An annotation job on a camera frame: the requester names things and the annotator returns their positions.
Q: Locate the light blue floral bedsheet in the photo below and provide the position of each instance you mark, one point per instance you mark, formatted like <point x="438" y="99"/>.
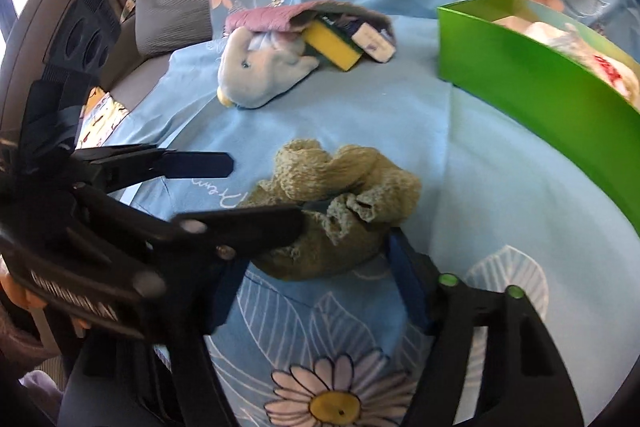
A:
<point x="350" y="132"/>

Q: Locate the purple fleece towel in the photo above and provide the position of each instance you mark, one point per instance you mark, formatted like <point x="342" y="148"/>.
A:
<point x="265" y="18"/>

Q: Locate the grey sofa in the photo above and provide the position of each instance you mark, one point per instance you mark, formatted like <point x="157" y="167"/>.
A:
<point x="147" y="74"/>

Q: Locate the red white floral cloth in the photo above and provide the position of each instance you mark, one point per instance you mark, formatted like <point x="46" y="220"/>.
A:
<point x="612" y="74"/>

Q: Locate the blue elephant plush toy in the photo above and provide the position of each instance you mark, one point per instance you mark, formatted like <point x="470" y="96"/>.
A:
<point x="255" y="77"/>

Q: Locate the cream waffle towel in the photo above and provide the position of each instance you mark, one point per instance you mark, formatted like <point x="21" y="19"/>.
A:
<point x="550" y="32"/>

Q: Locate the pink printed blanket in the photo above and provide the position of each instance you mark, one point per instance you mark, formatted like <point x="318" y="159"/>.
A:
<point x="107" y="114"/>

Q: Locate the green cardboard box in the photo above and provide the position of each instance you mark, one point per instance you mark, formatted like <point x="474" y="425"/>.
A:
<point x="525" y="72"/>

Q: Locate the person's left hand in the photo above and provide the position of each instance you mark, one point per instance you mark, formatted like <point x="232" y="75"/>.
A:
<point x="22" y="296"/>

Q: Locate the person's left forearm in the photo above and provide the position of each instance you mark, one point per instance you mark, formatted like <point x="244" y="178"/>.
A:
<point x="20" y="342"/>

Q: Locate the blue orange tissue packet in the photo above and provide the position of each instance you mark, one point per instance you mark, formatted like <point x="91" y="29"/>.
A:
<point x="372" y="44"/>

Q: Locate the green knitted cloth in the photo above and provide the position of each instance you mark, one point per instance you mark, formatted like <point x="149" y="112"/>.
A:
<point x="350" y="187"/>

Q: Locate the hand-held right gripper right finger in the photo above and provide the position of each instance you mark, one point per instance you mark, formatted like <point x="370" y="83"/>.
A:
<point x="407" y="282"/>

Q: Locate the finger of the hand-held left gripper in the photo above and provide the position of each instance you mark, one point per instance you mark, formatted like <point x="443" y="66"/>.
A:
<point x="250" y="227"/>
<point x="200" y="164"/>

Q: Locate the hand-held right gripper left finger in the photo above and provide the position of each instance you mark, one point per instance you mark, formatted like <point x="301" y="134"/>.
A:
<point x="225" y="297"/>

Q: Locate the yellow green scrub sponge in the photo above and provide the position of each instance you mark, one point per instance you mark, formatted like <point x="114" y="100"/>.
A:
<point x="332" y="44"/>

